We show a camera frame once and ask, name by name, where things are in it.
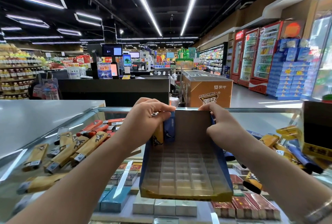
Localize long ceiling light strip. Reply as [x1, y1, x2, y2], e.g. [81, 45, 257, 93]
[180, 0, 206, 37]
[124, 0, 163, 38]

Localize black yellow display box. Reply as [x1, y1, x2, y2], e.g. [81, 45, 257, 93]
[301, 99, 332, 162]

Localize brown cardboard carton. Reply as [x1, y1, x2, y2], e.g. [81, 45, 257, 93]
[182, 71, 234, 109]

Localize person's left hand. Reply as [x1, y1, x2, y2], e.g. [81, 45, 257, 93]
[118, 97, 177, 149]

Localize blue yellow lighter display box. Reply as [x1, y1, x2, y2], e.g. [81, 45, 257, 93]
[139, 109, 234, 202]

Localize row of cigarette packs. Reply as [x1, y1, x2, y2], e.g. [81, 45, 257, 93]
[91, 159, 283, 224]

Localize pile of blue yellow lighters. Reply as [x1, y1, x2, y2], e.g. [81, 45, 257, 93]
[223, 125, 325, 194]

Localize stack of blue cartons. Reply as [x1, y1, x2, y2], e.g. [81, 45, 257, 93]
[267, 38, 314, 100]

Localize red drink fridge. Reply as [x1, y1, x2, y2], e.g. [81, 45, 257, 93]
[231, 30, 246, 83]
[249, 21, 283, 95]
[239, 28, 260, 88]

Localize blue patterned lighter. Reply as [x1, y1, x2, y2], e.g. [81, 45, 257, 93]
[163, 112, 176, 144]

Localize grocery rack with bottles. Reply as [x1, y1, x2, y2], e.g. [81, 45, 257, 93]
[0, 44, 45, 100]

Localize open refrigerated chiller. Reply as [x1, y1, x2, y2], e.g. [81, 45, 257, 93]
[196, 42, 229, 77]

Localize person's left forearm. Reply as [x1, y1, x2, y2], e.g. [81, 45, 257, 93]
[8, 133, 143, 224]

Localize blue poster screen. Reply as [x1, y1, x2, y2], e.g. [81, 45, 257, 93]
[97, 62, 113, 79]

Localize black checkout monitor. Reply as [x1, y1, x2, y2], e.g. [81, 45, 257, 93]
[102, 43, 123, 57]

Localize black checkout counter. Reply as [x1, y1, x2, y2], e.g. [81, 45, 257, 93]
[58, 78, 171, 107]

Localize hanging plastic bags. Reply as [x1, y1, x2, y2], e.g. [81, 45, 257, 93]
[32, 73, 59, 100]

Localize person's right hand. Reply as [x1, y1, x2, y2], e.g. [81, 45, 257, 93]
[199, 102, 255, 152]

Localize person's right forearm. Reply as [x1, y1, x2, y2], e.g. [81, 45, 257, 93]
[236, 130, 332, 224]

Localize silver bracelet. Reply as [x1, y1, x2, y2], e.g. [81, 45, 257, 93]
[303, 195, 332, 224]

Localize orange round sign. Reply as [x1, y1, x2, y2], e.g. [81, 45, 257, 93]
[282, 20, 304, 40]

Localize pile of yellow red lighters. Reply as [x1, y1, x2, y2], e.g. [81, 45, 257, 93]
[13, 118, 143, 214]

